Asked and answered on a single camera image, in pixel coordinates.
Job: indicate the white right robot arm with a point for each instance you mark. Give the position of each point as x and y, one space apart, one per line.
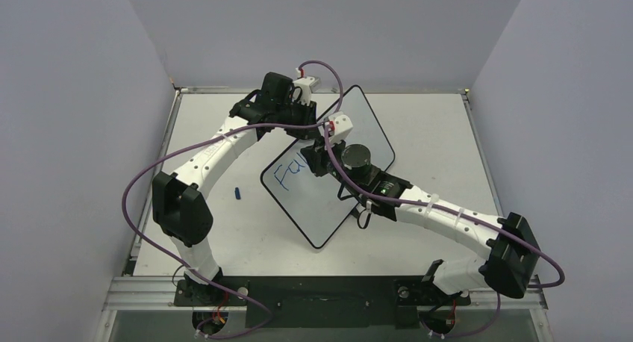
504 248

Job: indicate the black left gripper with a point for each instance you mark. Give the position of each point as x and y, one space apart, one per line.
307 112

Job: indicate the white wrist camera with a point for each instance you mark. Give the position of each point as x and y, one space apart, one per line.
337 127
303 88

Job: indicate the aluminium front frame rail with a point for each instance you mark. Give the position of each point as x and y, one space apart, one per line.
157 293

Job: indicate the black-framed whiteboard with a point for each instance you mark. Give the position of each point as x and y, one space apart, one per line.
311 202

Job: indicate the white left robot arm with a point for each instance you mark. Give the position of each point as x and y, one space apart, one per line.
179 199

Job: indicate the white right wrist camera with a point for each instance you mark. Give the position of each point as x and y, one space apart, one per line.
337 127

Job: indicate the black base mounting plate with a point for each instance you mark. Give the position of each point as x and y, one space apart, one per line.
319 301

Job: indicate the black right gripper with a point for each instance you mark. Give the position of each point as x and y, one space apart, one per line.
316 159

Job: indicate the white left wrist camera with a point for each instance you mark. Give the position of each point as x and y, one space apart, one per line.
303 88

